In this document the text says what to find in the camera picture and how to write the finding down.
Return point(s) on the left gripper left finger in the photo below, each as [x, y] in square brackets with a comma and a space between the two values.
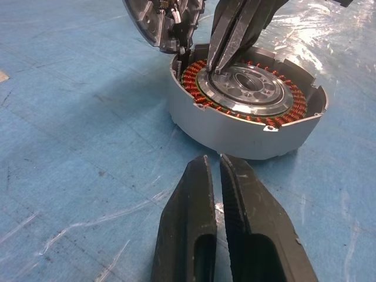
[188, 229]

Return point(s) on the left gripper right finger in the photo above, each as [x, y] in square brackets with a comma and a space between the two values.
[264, 235]

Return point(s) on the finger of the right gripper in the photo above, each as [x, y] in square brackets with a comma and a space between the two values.
[249, 23]
[223, 26]

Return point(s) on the silver motor stator copper windings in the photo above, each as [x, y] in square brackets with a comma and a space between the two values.
[249, 141]

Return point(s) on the blue plastic table mat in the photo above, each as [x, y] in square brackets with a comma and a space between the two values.
[73, 147]

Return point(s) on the beige tape scrap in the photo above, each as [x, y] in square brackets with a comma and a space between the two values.
[3, 75]

